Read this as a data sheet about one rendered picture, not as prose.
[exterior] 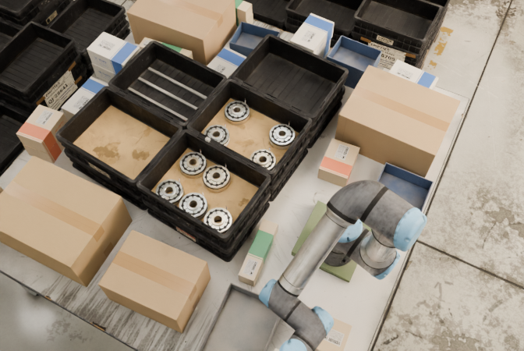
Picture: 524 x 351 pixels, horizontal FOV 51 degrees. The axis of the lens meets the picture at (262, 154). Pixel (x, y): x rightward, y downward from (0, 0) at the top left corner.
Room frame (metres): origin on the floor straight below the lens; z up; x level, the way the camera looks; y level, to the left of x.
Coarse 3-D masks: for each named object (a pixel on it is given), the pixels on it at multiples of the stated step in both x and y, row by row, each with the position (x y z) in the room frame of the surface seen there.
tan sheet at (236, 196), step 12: (180, 156) 1.16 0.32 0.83; (180, 180) 1.05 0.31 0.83; (192, 180) 1.05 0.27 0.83; (240, 180) 1.05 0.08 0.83; (168, 192) 1.00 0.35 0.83; (192, 192) 1.00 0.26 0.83; (204, 192) 1.00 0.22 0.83; (228, 192) 1.00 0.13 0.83; (240, 192) 1.00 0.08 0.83; (252, 192) 1.00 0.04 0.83; (216, 204) 0.95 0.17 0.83; (228, 204) 0.95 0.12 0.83; (240, 204) 0.94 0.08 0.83; (204, 216) 0.90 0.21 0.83
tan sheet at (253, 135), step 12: (216, 120) 1.33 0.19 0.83; (252, 120) 1.33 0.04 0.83; (264, 120) 1.33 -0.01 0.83; (240, 132) 1.27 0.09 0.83; (252, 132) 1.27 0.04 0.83; (264, 132) 1.27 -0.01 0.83; (228, 144) 1.21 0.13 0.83; (240, 144) 1.21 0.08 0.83; (252, 144) 1.21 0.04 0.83; (264, 144) 1.21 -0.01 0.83; (276, 156) 1.16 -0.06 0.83
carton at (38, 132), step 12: (36, 108) 1.39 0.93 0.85; (48, 108) 1.39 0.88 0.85; (36, 120) 1.33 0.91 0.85; (48, 120) 1.33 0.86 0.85; (60, 120) 1.34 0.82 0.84; (24, 132) 1.27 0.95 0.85; (36, 132) 1.27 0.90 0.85; (48, 132) 1.27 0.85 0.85; (24, 144) 1.26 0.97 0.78; (36, 144) 1.23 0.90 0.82; (48, 144) 1.24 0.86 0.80
